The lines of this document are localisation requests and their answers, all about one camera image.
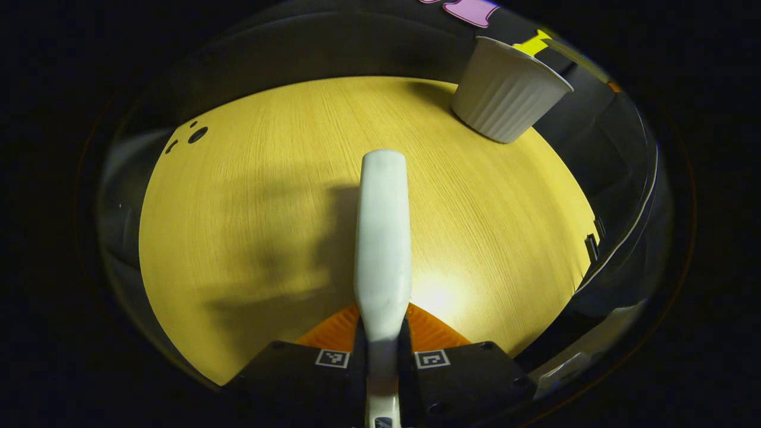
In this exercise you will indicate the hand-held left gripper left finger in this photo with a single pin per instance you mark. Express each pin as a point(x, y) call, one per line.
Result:
point(309, 386)

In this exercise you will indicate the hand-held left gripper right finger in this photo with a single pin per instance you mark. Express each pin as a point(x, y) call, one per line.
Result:
point(464, 380)

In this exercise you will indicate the small white broom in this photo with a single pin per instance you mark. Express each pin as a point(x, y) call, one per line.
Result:
point(383, 238)

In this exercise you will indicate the white ribbed garbage bin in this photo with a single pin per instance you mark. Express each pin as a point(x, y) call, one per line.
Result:
point(505, 95)

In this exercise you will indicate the wooden desktop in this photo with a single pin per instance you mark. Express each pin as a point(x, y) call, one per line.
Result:
point(238, 208)

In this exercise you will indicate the small black bracket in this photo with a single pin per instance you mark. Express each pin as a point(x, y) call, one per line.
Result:
point(591, 247)
point(600, 227)

